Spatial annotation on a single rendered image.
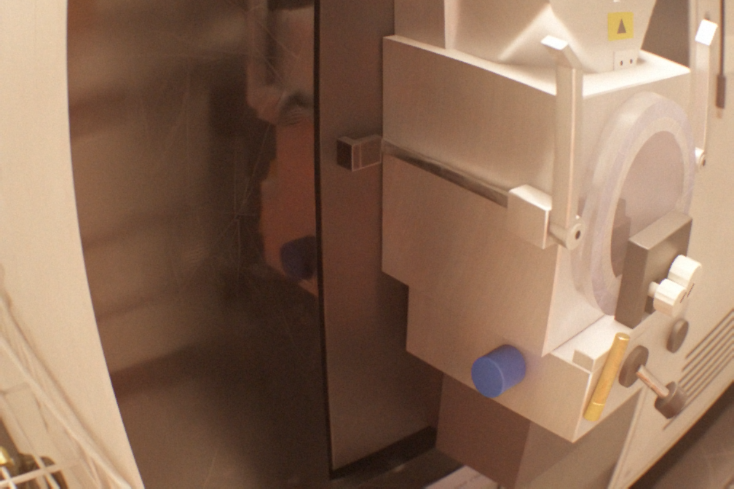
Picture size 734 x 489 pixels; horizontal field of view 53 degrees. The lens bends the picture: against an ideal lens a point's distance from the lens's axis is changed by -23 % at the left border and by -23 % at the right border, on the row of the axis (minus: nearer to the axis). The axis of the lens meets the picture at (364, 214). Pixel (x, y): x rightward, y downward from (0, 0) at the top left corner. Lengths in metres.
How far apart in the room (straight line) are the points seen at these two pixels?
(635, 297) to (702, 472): 0.61
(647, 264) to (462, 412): 0.13
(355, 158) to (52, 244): 0.12
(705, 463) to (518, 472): 0.55
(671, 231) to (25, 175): 0.25
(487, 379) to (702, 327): 0.42
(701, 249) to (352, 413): 0.34
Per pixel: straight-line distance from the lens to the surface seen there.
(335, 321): 0.36
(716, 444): 0.95
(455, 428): 0.41
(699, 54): 0.36
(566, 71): 0.26
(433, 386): 0.42
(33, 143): 0.30
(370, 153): 0.33
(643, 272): 0.31
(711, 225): 0.65
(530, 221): 0.29
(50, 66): 0.26
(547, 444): 0.40
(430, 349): 0.37
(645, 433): 0.72
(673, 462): 0.92
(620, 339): 0.31
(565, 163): 0.27
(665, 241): 0.32
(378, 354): 0.39
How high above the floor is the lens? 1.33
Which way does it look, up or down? 25 degrees down
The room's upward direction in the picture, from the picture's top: straight up
